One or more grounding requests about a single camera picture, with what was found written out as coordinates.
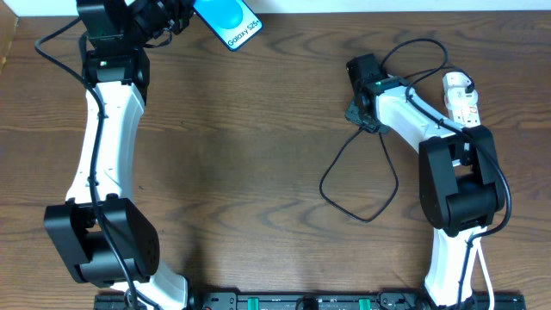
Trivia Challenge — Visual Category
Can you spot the black USB charging cable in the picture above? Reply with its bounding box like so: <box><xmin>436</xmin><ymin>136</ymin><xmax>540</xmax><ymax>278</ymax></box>
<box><xmin>319</xmin><ymin>66</ymin><xmax>476</xmax><ymax>224</ymax></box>

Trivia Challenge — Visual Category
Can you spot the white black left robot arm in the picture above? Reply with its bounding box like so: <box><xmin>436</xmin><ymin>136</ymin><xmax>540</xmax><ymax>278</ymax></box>
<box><xmin>44</xmin><ymin>0</ymin><xmax>193</xmax><ymax>309</ymax></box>

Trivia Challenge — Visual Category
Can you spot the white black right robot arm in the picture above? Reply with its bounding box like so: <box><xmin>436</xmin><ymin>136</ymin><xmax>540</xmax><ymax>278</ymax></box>
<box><xmin>345</xmin><ymin>54</ymin><xmax>511</xmax><ymax>309</ymax></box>

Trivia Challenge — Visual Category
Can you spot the white power strip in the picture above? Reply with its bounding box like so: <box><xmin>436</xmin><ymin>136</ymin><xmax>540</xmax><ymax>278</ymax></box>
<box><xmin>448</xmin><ymin>106</ymin><xmax>481</xmax><ymax>127</ymax></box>

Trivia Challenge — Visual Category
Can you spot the white wall charger adapter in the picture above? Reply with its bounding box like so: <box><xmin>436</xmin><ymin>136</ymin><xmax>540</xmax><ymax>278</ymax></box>
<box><xmin>443</xmin><ymin>71</ymin><xmax>479</xmax><ymax>110</ymax></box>

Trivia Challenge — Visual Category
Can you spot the white power strip cord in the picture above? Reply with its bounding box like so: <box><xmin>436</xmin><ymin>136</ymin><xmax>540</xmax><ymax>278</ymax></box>
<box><xmin>467</xmin><ymin>227</ymin><xmax>496</xmax><ymax>310</ymax></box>

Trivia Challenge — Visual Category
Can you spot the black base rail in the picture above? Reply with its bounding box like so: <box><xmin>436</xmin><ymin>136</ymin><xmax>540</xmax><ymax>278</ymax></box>
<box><xmin>92</xmin><ymin>290</ymin><xmax>528</xmax><ymax>310</ymax></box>

